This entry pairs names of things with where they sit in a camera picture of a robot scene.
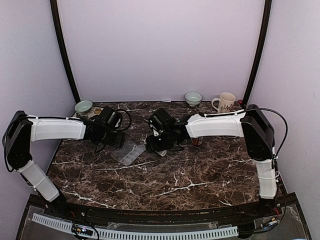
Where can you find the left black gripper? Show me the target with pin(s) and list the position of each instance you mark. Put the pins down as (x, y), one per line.
(119, 142)

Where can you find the white slotted cable duct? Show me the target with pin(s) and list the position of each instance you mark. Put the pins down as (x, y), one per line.
(125, 231)

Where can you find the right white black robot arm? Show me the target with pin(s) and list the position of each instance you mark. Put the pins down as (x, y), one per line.
(250, 124)

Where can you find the amber pill bottle grey cap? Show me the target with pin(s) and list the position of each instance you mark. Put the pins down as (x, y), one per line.
(197, 141)

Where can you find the right celadon green bowl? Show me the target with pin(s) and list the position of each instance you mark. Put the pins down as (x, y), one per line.
(193, 98)

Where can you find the right black frame post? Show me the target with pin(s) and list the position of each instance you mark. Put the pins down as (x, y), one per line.
(258, 52)

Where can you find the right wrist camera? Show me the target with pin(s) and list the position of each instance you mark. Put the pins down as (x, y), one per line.
(156, 126)

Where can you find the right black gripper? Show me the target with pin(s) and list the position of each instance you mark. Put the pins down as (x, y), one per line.
(153, 146)

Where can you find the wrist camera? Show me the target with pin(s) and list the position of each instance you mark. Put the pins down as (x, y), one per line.
(111, 117)
(156, 126)

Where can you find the cream printed mug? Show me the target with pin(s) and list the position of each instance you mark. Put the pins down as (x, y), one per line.
(225, 101)

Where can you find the left black frame post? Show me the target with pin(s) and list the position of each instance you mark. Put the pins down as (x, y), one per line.
(63, 50)

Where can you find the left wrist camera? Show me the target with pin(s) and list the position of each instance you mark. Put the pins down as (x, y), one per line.
(111, 117)

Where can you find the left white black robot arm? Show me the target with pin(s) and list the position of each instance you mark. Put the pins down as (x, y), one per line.
(102, 129)

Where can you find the clear plastic pill organizer box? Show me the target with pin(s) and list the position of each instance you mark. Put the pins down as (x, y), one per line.
(128, 153)

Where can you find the celadon green bowl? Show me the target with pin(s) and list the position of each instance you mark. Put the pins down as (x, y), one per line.
(83, 107)
(193, 98)

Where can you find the white pill bottle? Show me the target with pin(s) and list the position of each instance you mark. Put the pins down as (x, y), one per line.
(162, 153)

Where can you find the black frame post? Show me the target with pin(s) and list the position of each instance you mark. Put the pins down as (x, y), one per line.
(63, 50)
(258, 52)

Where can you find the left celadon green bowl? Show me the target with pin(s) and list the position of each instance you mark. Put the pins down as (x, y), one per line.
(83, 107)

